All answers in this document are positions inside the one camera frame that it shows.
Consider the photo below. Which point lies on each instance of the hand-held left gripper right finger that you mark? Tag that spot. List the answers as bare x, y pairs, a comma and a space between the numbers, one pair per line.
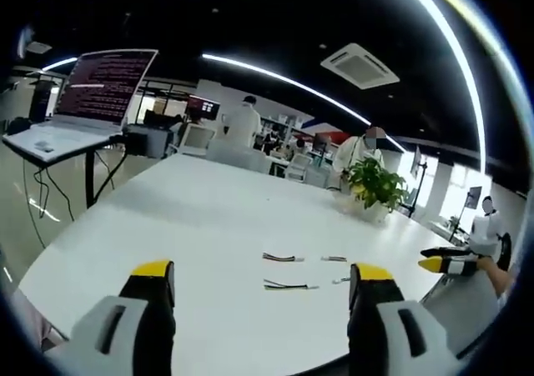
388, 334

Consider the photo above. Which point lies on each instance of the short white JST connector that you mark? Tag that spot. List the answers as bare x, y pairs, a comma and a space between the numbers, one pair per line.
334, 258
341, 280

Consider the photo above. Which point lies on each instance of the black laptop stand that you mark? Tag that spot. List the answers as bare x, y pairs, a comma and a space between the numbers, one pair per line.
91, 171

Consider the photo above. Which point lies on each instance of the green potted plant white pot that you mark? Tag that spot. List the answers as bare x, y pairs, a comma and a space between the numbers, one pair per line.
377, 184

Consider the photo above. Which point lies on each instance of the person's pinkish clothing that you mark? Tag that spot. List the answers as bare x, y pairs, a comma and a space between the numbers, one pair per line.
33, 322

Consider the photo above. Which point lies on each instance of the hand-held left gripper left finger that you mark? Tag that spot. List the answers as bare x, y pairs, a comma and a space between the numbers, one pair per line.
125, 330

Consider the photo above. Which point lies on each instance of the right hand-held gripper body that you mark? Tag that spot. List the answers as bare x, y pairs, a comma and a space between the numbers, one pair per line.
505, 249

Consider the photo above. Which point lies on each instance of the long ceiling light strip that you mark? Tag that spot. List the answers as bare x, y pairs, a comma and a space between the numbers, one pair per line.
292, 84

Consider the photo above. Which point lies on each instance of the ceiling air conditioner vent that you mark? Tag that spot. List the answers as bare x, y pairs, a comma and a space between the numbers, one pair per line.
361, 65

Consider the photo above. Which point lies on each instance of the white chair with slats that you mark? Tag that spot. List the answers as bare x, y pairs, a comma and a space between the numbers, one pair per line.
298, 168

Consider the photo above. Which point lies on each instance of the black stand with screen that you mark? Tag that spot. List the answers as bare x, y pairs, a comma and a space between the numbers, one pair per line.
471, 201

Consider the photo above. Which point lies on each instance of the black tripod stand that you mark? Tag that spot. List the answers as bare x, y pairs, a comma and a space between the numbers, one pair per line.
419, 180

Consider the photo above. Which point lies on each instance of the dark grey box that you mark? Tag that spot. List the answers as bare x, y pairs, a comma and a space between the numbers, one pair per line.
146, 140

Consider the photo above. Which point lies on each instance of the white office chair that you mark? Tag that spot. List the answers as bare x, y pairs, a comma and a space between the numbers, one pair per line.
198, 138

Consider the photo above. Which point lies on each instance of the dark wall monitor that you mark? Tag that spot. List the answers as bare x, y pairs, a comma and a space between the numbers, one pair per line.
204, 107

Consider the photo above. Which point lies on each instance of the open white laptop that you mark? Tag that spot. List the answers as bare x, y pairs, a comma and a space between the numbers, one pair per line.
100, 88

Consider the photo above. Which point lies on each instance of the person's right hand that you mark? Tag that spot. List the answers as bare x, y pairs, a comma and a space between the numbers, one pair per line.
498, 278

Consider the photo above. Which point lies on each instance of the black floor sign stand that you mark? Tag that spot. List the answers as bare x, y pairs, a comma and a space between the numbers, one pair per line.
41, 96

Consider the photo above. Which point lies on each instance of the curved bright ceiling light strip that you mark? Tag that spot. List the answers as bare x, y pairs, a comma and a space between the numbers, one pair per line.
463, 59

